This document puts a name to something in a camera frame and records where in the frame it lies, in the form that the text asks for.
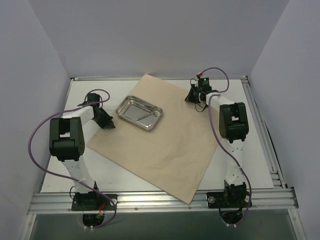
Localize steel instrument tray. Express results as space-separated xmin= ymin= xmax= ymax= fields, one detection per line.
xmin=115 ymin=94 xmax=163 ymax=132

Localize beige wrapping cloth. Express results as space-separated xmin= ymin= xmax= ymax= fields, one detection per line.
xmin=87 ymin=74 xmax=219 ymax=204

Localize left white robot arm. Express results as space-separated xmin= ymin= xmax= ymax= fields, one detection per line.
xmin=49 ymin=92 xmax=115 ymax=210

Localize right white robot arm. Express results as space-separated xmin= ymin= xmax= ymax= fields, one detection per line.
xmin=185 ymin=76 xmax=252 ymax=207

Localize steel surgical scissors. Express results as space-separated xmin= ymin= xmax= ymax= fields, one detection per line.
xmin=135 ymin=111 xmax=157 ymax=122

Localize steel tweezers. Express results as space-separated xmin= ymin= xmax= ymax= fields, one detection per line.
xmin=133 ymin=102 xmax=155 ymax=113

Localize aluminium back rail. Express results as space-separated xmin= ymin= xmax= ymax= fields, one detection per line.
xmin=70 ymin=76 xmax=248 ymax=81

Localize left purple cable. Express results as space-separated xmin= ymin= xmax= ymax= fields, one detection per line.
xmin=27 ymin=89 xmax=118 ymax=228

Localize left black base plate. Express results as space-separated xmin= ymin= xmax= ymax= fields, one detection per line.
xmin=71 ymin=192 xmax=115 ymax=212

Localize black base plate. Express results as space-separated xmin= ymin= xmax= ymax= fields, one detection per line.
xmin=206 ymin=191 xmax=253 ymax=209
xmin=71 ymin=192 xmax=115 ymax=212

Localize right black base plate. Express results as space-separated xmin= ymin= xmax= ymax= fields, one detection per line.
xmin=206 ymin=191 xmax=253 ymax=209

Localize aluminium front rail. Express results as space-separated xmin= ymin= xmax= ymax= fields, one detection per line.
xmin=28 ymin=188 xmax=299 ymax=214

